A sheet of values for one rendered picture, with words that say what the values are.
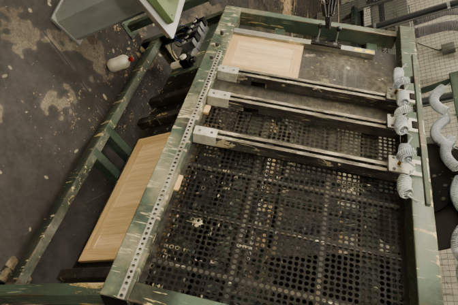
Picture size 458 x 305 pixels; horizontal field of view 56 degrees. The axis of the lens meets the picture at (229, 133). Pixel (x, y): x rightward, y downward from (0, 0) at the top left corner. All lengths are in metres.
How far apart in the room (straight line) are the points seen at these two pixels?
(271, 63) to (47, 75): 1.40
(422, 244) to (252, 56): 1.53
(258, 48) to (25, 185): 1.64
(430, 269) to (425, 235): 0.16
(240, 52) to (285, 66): 0.31
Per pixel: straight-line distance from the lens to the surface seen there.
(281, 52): 2.94
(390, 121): 2.49
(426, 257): 2.05
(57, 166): 2.81
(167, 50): 3.62
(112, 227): 2.51
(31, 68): 2.86
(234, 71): 2.65
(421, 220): 2.15
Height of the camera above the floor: 2.18
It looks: 29 degrees down
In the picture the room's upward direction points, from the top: 78 degrees clockwise
